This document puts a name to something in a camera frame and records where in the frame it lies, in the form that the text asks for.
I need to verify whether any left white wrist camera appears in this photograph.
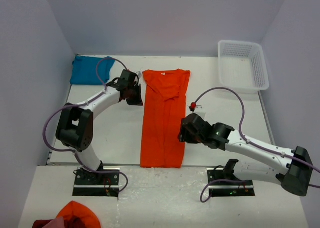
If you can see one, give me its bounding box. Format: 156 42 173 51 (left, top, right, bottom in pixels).
136 71 143 78

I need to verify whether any dark red cloth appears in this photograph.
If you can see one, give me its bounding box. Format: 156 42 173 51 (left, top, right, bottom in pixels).
32 219 57 228

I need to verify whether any folded blue t shirt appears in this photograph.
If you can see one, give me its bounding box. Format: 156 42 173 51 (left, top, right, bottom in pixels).
70 55 115 85

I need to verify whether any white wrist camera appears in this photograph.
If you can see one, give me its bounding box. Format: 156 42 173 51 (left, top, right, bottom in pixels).
136 71 143 78
194 105 206 119

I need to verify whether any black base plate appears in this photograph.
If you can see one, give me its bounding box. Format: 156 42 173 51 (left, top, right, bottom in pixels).
72 168 119 198
207 166 256 197

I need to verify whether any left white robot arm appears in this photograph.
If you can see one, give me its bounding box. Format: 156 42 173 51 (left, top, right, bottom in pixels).
55 69 143 184

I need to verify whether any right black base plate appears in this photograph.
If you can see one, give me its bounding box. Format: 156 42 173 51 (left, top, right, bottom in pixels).
207 166 256 197

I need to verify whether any pink cloth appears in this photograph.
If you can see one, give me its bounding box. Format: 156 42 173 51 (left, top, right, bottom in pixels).
43 217 65 228

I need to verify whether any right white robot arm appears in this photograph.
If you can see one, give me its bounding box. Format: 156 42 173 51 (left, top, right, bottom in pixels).
178 113 313 196

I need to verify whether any orange cloth in pile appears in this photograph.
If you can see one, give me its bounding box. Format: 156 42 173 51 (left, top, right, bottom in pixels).
56 201 102 228

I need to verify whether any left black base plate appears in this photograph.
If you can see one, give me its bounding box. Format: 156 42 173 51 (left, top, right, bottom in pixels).
72 168 119 198

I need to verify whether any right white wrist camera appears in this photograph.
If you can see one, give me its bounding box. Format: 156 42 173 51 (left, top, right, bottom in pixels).
194 105 206 119

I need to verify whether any orange t shirt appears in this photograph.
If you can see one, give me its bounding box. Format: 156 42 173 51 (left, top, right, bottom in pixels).
140 69 191 168

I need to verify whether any white plastic basket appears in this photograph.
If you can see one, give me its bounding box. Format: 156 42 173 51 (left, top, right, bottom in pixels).
218 40 270 93

